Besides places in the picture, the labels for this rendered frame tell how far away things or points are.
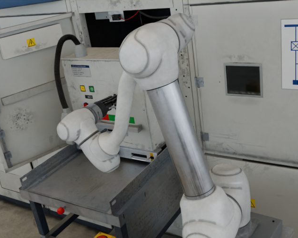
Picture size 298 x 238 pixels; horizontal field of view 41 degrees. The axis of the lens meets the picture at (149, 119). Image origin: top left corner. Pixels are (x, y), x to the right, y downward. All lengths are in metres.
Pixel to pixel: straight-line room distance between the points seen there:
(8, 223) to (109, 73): 1.90
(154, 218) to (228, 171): 0.67
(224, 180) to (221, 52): 0.68
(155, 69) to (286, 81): 0.84
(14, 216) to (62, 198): 1.63
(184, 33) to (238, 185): 0.56
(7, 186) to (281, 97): 2.48
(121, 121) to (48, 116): 0.92
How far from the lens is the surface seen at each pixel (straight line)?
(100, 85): 1.99
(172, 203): 2.14
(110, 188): 1.89
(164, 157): 2.00
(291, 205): 2.13
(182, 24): 1.26
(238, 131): 2.00
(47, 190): 2.01
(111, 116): 2.02
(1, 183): 3.67
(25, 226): 3.35
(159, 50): 1.11
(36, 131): 2.34
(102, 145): 1.56
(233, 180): 1.43
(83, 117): 1.61
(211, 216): 1.27
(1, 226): 3.47
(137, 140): 1.99
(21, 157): 2.35
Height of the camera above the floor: 1.84
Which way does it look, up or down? 23 degrees down
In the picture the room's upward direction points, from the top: 9 degrees counter-clockwise
